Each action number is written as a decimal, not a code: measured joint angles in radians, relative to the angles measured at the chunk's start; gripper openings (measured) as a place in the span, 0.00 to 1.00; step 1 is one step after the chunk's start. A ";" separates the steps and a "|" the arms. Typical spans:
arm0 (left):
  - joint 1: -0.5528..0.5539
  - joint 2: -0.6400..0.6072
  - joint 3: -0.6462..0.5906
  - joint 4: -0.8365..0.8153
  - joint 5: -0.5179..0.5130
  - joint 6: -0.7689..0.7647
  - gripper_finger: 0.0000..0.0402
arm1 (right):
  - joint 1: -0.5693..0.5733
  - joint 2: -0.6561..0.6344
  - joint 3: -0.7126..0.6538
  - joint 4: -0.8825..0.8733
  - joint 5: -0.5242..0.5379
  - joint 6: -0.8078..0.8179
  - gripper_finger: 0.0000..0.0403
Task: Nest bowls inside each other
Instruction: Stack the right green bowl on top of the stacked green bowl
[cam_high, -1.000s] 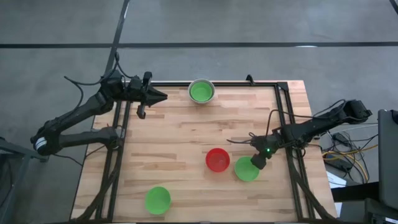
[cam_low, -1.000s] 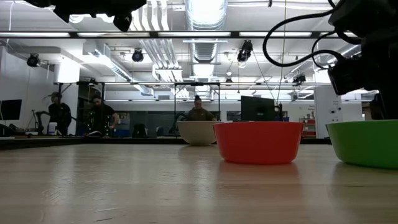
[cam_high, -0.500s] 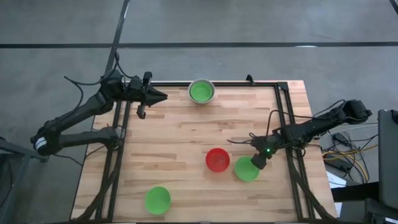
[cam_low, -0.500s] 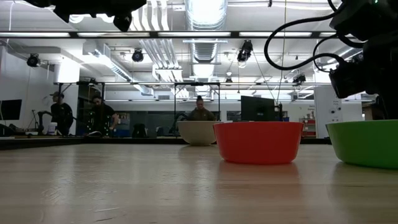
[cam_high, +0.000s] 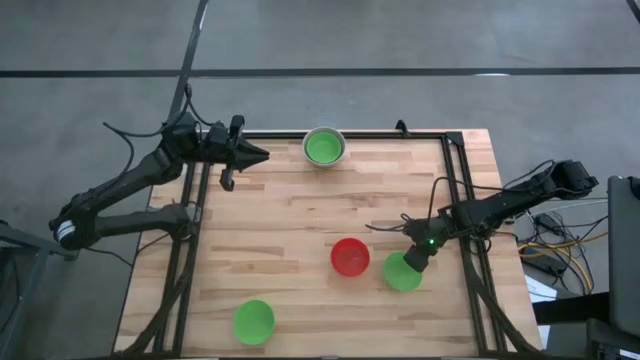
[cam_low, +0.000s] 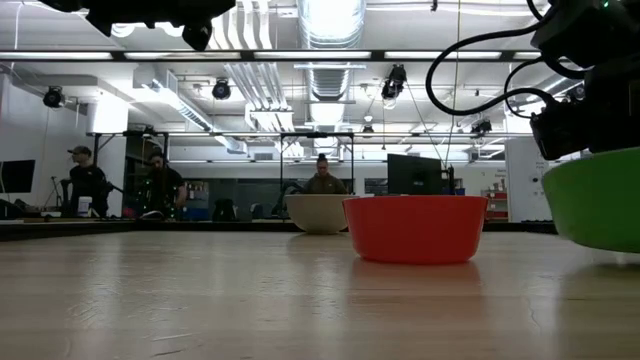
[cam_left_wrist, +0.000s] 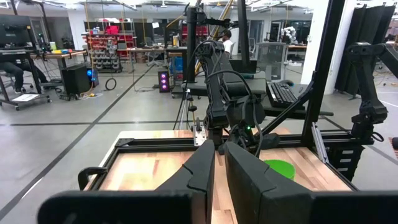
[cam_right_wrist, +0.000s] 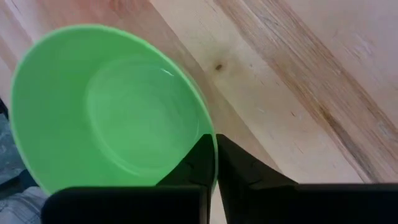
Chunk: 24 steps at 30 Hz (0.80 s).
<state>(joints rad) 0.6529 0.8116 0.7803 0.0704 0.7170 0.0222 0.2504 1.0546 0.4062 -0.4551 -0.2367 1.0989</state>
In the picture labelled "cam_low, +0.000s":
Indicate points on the green plastic bowl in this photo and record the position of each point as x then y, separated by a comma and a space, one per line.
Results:
597, 200

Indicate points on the red plastic bowl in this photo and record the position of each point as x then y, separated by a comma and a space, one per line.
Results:
415, 230

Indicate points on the cream plastic bowl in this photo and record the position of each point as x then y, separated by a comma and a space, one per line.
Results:
315, 215

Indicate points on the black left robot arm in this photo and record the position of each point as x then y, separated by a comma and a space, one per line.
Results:
62, 4

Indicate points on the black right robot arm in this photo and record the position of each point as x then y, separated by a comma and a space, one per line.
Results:
590, 30

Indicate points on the black background robot arm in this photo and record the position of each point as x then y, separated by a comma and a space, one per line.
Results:
282, 197

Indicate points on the red shelf unit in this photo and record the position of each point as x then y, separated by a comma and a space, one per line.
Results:
497, 205

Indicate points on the black ceiling spotlight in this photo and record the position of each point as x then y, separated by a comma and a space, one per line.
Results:
481, 126
394, 82
577, 92
221, 89
52, 96

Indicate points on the white pillar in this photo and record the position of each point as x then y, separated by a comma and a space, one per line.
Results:
520, 190

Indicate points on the person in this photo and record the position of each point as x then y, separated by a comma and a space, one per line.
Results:
324, 184
87, 185
165, 187

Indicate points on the black backpack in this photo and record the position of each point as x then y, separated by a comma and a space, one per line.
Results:
223, 210

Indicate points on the white container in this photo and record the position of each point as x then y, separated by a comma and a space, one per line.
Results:
84, 206

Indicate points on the black computer monitor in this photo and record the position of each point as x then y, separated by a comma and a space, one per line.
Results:
414, 175
17, 176

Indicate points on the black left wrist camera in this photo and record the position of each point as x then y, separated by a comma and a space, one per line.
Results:
196, 36

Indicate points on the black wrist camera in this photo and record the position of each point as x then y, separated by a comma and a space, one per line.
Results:
196, 36
560, 130

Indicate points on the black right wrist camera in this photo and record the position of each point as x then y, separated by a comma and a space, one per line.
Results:
560, 130

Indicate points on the black background rig frame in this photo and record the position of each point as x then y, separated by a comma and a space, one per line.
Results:
225, 134

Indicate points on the silver ceiling duct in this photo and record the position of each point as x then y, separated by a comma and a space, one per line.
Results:
330, 25

